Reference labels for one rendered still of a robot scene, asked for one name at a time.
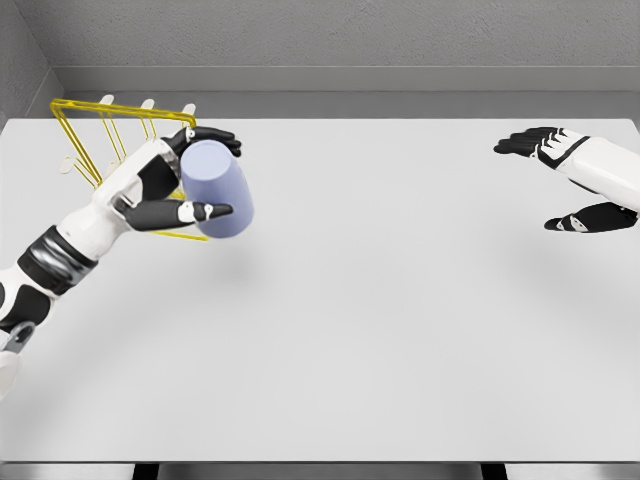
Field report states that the lavender blue cup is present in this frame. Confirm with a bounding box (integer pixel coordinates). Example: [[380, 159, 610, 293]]
[[179, 139, 255, 240]]

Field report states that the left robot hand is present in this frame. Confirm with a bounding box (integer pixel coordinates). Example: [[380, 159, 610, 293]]
[[92, 126, 243, 233]]

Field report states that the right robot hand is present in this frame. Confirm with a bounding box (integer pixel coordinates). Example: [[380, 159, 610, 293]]
[[493, 126, 640, 234]]

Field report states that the yellow wire cup holder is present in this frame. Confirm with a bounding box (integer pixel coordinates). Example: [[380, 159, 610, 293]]
[[49, 93, 210, 243]]

